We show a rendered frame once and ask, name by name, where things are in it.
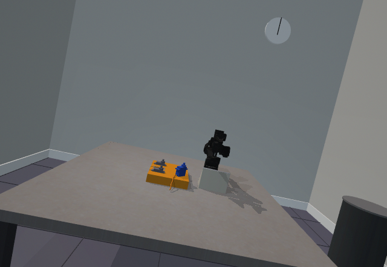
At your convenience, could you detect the orange flat deck plate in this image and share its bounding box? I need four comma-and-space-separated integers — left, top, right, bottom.
146, 159, 189, 190

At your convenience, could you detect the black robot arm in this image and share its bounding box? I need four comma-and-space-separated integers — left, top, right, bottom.
203, 130, 230, 170

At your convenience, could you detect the blue micro servo with orange cable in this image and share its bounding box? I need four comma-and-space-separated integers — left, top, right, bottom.
169, 162, 187, 190

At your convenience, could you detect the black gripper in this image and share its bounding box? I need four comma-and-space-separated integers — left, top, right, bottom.
209, 132, 227, 164

